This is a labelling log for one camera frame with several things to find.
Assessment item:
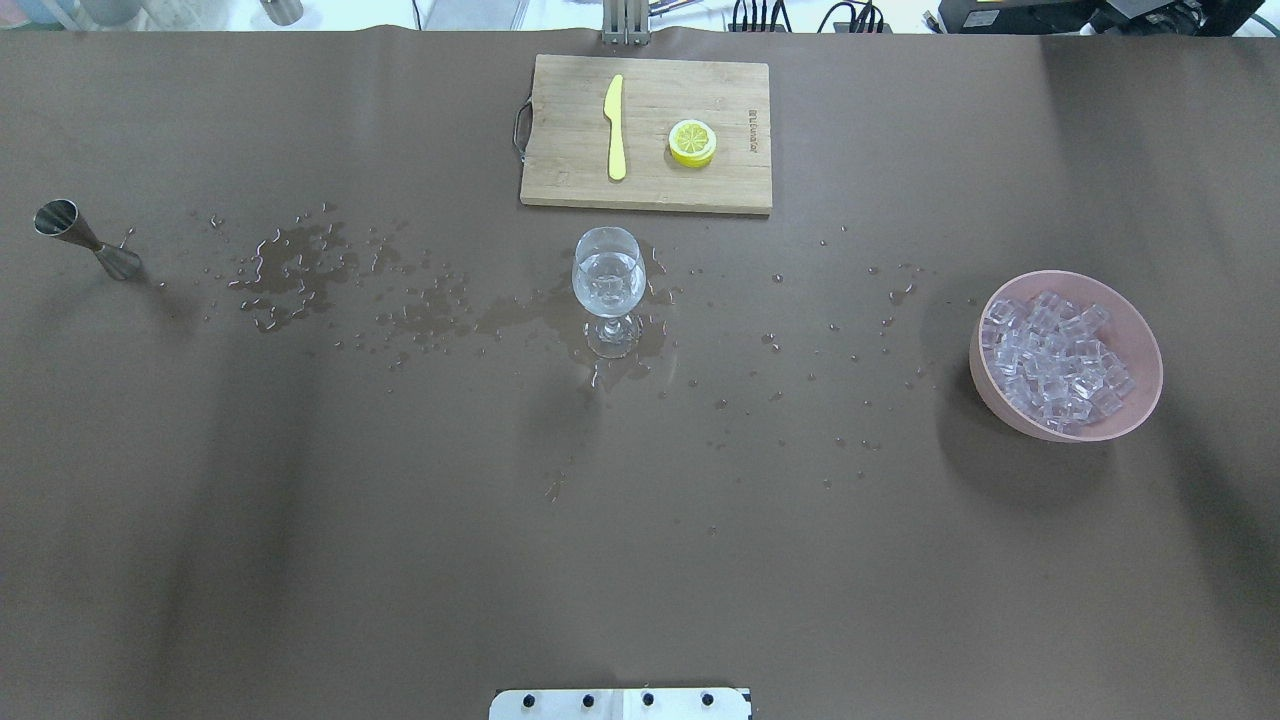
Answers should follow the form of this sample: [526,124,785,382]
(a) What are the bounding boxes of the steel double jigger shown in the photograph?
[32,199,142,281]

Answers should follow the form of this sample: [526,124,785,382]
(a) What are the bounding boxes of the clear wine glass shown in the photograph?
[571,225,646,359]

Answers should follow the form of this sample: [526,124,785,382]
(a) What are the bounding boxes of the clear ice cubes pile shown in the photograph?
[978,290,1137,436]

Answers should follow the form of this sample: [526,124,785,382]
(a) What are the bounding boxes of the yellow lemon slice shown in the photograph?
[667,119,718,168]

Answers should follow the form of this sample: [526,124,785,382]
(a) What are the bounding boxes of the bamboo cutting board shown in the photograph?
[518,54,774,217]

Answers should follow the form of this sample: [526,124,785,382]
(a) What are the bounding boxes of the yellow plastic knife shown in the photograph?
[603,74,627,182]

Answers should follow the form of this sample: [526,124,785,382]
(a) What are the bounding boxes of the pink bowl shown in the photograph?
[969,270,1164,443]

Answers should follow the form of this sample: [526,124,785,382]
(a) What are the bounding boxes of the aluminium frame post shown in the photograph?
[602,0,652,46]

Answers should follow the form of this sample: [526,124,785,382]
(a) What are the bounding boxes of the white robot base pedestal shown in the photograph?
[488,687,754,719]

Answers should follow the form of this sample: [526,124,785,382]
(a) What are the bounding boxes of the black coiled cables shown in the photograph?
[728,0,893,35]

